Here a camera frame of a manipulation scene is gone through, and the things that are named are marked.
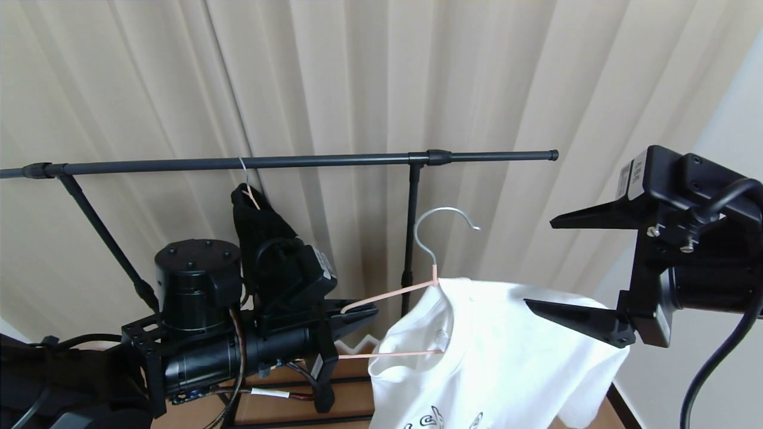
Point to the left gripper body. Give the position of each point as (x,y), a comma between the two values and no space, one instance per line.
(238,357)

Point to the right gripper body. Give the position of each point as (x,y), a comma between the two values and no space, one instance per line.
(703,286)

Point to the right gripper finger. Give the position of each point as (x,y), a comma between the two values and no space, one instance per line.
(602,325)
(614,217)

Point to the white printed t-shirt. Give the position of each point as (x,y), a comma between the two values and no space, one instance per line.
(506,369)

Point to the black shorts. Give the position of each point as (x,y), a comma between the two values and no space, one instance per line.
(262,220)

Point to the pink clothes hanger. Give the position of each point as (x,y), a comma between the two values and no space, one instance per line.
(253,199)
(435,274)

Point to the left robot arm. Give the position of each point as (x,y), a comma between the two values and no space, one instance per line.
(197,286)

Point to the black clothes rack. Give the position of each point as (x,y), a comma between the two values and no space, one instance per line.
(179,165)

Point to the beige curtain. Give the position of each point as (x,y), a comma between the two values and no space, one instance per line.
(357,71)

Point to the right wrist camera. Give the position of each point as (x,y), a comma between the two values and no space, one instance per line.
(685,179)

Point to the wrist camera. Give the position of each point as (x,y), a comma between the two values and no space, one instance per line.
(298,274)
(685,179)

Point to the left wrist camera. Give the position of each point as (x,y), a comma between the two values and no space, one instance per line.
(298,274)

